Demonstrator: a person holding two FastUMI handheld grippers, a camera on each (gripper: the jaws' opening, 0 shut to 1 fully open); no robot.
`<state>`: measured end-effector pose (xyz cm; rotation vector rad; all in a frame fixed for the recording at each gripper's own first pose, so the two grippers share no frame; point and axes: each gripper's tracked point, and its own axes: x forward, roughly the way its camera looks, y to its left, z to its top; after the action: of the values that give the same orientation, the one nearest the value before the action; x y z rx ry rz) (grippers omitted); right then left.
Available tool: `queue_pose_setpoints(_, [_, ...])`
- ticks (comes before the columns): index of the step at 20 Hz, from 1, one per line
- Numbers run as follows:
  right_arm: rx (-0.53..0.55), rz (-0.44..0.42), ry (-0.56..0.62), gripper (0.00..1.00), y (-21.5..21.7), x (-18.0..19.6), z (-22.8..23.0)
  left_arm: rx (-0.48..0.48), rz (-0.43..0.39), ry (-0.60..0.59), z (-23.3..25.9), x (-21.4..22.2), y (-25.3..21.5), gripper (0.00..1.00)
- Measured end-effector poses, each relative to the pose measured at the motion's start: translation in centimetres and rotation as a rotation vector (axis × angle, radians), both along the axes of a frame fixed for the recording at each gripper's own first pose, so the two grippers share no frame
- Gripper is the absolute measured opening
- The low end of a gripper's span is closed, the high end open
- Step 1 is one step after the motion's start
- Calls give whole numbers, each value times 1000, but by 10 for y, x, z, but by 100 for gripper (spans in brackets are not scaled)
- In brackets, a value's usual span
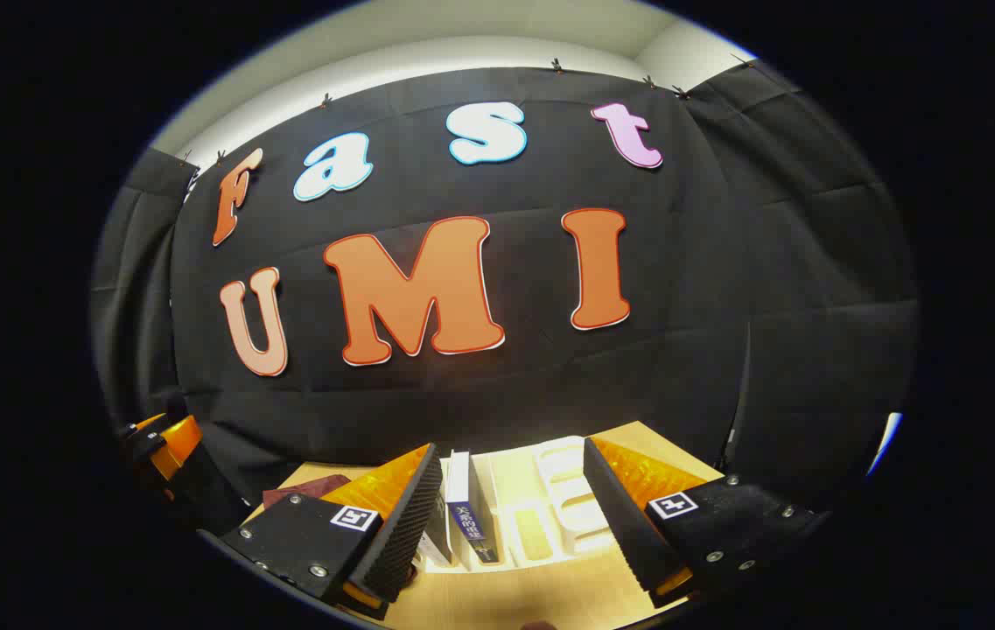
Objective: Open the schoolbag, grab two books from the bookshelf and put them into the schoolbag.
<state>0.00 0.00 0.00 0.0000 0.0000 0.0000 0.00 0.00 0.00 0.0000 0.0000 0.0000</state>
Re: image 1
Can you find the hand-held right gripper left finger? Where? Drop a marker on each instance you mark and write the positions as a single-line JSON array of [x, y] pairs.
[[405, 534]]

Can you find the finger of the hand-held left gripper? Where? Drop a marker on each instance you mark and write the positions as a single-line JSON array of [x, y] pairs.
[[195, 486], [138, 442]]

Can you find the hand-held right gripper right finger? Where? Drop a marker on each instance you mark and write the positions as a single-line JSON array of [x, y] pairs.
[[624, 525]]

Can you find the grey and white book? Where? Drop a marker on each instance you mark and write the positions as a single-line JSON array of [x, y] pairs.
[[436, 544]]

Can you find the cream white bookshelf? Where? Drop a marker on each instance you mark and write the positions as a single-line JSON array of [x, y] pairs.
[[567, 503]]

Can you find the blue cover book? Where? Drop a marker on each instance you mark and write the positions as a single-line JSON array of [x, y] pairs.
[[466, 507]]

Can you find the maroon schoolbag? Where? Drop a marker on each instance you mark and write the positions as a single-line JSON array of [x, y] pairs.
[[304, 488]]

